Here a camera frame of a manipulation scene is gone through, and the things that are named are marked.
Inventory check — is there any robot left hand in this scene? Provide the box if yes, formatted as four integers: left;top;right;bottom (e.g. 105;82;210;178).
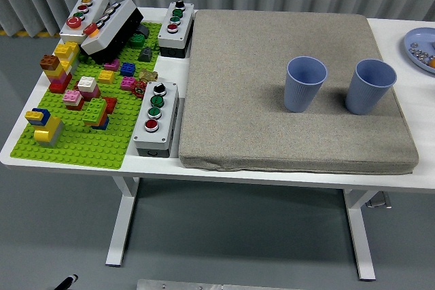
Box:
56;274;79;290

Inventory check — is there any blue ribbed plastic cup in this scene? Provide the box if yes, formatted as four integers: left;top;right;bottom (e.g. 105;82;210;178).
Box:
345;58;398;116
283;56;329;113

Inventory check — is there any white table leg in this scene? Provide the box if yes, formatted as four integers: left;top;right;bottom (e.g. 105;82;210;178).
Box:
342;188;378;283
105;177;140;268

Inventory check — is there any green studded building baseplate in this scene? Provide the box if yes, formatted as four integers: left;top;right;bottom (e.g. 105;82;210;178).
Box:
10;22;163;170

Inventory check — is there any yellow blue grey brick stack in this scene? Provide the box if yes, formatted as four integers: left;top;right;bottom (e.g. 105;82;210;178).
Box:
24;107;65;149

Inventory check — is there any green orange blue brick stack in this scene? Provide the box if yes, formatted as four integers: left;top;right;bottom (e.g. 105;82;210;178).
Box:
82;97;110;131

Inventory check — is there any red building brick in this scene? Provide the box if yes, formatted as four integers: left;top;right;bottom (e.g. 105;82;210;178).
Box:
101;96;118;115

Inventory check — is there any pink white red brick stack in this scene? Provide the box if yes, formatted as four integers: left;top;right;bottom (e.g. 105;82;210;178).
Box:
62;89;85;111

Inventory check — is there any large knob three-button control box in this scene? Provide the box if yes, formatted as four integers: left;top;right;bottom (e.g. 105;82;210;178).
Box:
132;81;180;159

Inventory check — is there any brown yellow pink red brick stack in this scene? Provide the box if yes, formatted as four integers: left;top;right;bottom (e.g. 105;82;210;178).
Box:
39;54;74;94

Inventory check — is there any hot pink building brick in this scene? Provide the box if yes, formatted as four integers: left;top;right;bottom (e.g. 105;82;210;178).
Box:
120;76;138;92

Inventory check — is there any yellow building brick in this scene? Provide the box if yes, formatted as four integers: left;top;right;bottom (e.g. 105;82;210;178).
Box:
97;69;116;85

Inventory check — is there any blue building brick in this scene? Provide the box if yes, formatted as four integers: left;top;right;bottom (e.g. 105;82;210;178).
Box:
120;61;138;77

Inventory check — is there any brass valve red handwheel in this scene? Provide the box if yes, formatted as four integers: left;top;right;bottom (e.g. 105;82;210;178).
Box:
131;68;159;98

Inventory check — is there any yellow white brick stack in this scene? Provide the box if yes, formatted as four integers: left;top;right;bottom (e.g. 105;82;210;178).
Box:
53;41;81;75

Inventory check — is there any grey slope brick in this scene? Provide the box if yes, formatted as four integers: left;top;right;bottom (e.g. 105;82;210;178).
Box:
138;46;154;62

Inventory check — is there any grey-brown fabric mat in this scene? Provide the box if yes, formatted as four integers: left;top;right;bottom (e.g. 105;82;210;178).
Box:
179;9;419;175

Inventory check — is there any green building brick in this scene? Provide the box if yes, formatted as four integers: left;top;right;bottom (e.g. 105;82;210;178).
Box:
128;33;148;48

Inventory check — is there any tilted white black button box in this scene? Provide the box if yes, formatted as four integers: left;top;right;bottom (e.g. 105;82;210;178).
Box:
80;0;145;65

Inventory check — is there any five-button control box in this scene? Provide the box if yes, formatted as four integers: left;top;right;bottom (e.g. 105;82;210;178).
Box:
59;0;110;46

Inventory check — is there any small knob three-button control box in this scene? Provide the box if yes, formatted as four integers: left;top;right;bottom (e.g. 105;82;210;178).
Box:
157;0;195;59

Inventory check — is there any grey table control box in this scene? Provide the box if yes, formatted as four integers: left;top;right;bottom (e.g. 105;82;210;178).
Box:
365;192;392;209

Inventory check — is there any blue plastic plate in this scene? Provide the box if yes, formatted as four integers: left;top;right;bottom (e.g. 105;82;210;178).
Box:
403;26;435;74

